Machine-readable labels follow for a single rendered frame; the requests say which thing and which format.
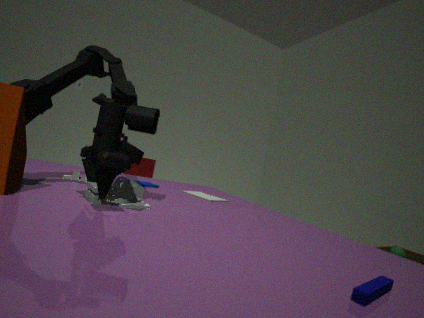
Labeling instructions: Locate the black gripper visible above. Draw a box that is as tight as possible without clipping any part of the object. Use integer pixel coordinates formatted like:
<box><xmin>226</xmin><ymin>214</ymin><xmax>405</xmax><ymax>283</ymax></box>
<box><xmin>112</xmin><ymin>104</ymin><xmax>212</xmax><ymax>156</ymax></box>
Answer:
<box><xmin>81</xmin><ymin>123</ymin><xmax>132</xmax><ymax>199</ymax></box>

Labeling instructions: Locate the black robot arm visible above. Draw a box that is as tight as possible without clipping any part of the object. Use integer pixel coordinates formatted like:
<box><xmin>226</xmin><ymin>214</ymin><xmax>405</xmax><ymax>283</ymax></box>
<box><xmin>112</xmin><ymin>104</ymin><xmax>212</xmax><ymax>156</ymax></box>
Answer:
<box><xmin>10</xmin><ymin>45</ymin><xmax>160</xmax><ymax>165</ymax></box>

